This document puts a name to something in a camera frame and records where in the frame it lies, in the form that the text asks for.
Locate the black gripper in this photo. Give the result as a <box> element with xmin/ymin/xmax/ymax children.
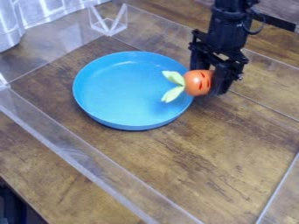
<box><xmin>190</xmin><ymin>6</ymin><xmax>249</xmax><ymax>95</ymax></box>

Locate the orange toy carrot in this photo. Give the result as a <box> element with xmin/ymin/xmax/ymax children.
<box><xmin>162</xmin><ymin>69</ymin><xmax>214</xmax><ymax>103</ymax></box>

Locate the blue round tray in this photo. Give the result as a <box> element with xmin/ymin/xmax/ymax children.
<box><xmin>72</xmin><ymin>51</ymin><xmax>193</xmax><ymax>130</ymax></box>

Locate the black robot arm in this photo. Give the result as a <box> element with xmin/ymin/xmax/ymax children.
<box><xmin>189</xmin><ymin>0</ymin><xmax>266</xmax><ymax>95</ymax></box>

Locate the dark bar at back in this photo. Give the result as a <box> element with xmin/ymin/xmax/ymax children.
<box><xmin>254</xmin><ymin>13</ymin><xmax>297</xmax><ymax>32</ymax></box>

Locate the clear acrylic triangular stand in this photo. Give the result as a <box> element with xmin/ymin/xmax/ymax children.
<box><xmin>88</xmin><ymin>4</ymin><xmax>127</xmax><ymax>37</ymax></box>

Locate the white patterned curtain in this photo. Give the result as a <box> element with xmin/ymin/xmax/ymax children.
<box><xmin>0</xmin><ymin>0</ymin><xmax>111</xmax><ymax>53</ymax></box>

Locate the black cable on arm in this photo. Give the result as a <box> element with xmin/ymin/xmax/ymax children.
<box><xmin>241</xmin><ymin>8</ymin><xmax>267</xmax><ymax>36</ymax></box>

